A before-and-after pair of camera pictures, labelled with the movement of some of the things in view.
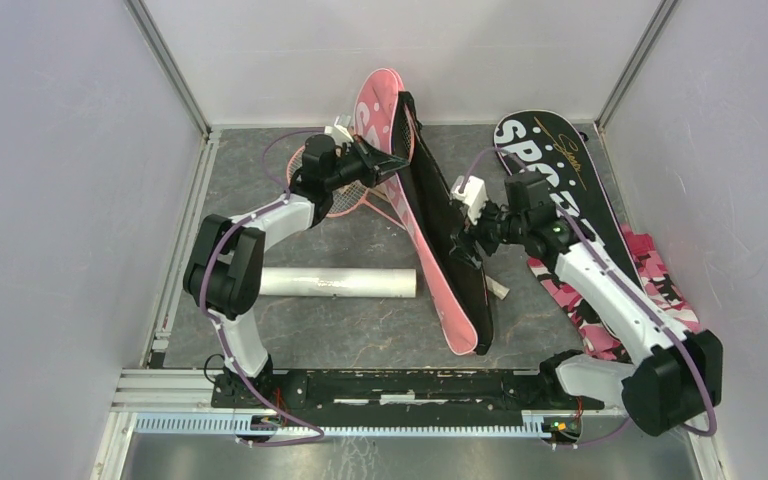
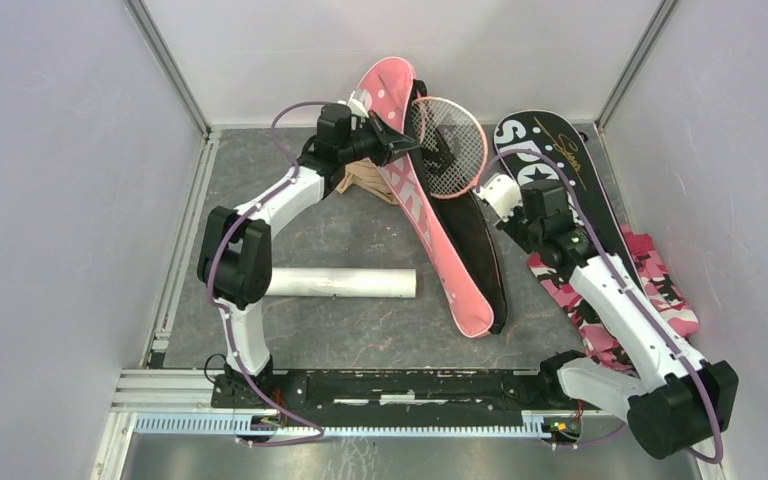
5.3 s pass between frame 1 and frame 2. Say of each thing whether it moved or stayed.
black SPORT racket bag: stayed
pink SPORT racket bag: moved
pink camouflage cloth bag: stayed
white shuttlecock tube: stayed
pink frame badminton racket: moved
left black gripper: moved
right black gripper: moved
